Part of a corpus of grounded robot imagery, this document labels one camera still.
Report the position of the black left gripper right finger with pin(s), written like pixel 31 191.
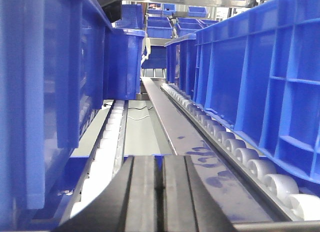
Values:
pixel 187 204

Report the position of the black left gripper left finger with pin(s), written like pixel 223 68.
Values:
pixel 128 203

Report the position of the left white roller track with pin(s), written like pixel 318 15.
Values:
pixel 104 161

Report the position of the white roller track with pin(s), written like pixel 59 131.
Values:
pixel 279 189
pixel 104 161

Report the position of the right white roller track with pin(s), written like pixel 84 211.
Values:
pixel 279 189

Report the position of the large blue bin right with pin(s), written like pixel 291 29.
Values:
pixel 259 72

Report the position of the large blue bin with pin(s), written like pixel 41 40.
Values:
pixel 51 86
pixel 259 72

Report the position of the blue bin far right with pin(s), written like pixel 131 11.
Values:
pixel 181 56

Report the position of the blue bin far left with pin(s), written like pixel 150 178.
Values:
pixel 122 63

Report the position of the large blue bin left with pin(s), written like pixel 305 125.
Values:
pixel 51 86

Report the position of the steel divider rail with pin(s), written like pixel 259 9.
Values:
pixel 219 178

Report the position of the black camera device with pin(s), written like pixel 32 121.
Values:
pixel 112 9

